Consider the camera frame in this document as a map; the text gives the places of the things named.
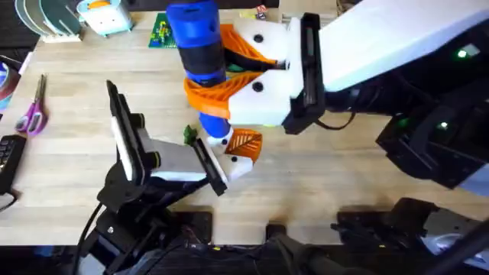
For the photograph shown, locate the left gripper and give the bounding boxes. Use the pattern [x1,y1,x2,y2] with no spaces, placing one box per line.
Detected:
[98,128,263,213]

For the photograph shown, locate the blue electric screwdriver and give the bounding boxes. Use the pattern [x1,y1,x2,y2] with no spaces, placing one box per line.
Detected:
[165,0,235,139]

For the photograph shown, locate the dark green toy vegetable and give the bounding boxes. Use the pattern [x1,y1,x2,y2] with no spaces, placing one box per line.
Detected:
[183,125,199,147]

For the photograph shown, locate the small yellow labelled box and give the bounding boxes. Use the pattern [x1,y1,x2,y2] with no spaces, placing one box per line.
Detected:
[239,4,268,21]

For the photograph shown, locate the green board with blocks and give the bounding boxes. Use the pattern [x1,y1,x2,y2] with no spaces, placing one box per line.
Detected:
[147,12,179,50]

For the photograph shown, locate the pale blue toy toaster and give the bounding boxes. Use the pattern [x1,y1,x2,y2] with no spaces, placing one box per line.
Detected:
[76,0,134,38]

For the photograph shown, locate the purple scissors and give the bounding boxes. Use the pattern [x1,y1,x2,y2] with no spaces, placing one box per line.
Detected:
[14,73,50,138]

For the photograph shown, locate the wooden peg rack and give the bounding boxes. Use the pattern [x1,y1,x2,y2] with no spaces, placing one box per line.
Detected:
[40,32,83,44]

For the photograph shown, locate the teal plate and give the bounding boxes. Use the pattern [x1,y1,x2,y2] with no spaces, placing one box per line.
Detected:
[39,0,82,37]

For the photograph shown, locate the black keypad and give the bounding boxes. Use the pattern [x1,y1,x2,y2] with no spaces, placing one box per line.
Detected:
[0,134,28,196]

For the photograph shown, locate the whitish plate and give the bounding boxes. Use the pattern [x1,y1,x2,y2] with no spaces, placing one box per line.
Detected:
[23,0,45,35]

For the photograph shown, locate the grey plate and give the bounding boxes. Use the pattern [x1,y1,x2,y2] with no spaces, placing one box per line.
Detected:
[14,0,28,30]

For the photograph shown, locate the black cable loop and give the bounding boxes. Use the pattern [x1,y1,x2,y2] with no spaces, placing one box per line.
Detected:
[316,110,357,131]

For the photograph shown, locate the thick black cable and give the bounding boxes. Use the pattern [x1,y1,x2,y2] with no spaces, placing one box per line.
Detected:
[72,202,105,275]

